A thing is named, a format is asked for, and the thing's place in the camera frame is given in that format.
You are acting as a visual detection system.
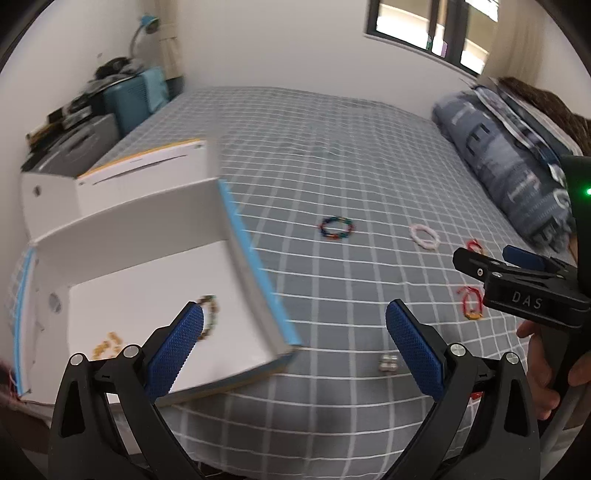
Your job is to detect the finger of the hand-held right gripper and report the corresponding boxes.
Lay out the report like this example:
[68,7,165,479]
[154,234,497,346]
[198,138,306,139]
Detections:
[452,247,509,283]
[502,244,578,288]

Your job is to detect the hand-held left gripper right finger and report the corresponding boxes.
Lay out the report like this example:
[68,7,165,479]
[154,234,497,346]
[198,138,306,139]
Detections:
[385,299,543,480]

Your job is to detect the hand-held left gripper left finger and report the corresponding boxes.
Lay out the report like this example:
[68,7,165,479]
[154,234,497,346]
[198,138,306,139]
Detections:
[48,301,206,480]

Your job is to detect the dark brown bead bracelet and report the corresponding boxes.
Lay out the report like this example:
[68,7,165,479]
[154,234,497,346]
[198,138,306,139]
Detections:
[196,295,221,340]

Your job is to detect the red string bracelet yellow beads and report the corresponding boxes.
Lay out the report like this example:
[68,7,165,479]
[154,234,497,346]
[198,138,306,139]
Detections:
[457,285,485,321]

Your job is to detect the pink bead bracelet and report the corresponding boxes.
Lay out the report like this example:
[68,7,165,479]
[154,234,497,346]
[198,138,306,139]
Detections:
[410,224,440,251]

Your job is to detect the white cardboard box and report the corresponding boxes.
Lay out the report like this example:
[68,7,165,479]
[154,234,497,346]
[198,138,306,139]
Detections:
[14,138,303,408]

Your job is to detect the yellow bead bracelet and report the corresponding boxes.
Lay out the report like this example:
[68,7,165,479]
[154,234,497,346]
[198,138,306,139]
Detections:
[91,331,122,361]

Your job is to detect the multicolour bead bracelet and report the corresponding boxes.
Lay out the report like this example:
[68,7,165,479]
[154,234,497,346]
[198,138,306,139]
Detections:
[320,216,355,241]

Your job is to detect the person's right hand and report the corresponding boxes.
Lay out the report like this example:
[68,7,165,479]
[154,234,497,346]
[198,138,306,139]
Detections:
[516,318,591,422]

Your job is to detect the blue patterned pillow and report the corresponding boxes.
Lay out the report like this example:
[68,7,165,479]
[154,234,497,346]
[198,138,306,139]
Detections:
[431,85,575,254]

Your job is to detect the brown pillow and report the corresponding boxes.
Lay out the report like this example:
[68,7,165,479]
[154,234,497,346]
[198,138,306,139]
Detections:
[499,76,586,157]

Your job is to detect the grey checked bed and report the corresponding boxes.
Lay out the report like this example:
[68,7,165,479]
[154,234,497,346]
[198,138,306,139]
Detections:
[4,85,578,464]

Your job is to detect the plastic-wrapped black item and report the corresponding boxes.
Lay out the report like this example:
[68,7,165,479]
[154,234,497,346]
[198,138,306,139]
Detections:
[0,362,24,407]

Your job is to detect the grey suitcase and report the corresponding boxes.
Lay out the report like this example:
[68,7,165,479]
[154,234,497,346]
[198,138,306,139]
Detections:
[21,113,122,178]

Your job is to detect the teal suitcase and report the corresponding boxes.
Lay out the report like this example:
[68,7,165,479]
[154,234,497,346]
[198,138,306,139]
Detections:
[104,67,174,137]

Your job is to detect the dark framed window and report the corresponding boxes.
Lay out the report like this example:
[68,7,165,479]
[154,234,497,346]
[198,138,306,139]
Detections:
[365,0,502,77]

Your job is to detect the stack of black boxes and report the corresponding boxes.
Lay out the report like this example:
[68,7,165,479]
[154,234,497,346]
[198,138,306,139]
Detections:
[27,90,106,149]

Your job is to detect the teal cloth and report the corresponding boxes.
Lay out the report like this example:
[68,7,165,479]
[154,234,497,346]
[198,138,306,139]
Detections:
[142,67,174,112]

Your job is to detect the dark clothes pile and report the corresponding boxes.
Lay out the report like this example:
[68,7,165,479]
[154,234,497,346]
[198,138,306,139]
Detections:
[95,56,145,82]

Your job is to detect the beige curtain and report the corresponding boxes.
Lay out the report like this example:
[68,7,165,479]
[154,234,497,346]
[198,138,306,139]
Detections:
[154,0,186,81]

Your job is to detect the blue desk lamp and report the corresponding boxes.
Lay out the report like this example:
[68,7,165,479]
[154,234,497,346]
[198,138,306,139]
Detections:
[129,15,160,61]

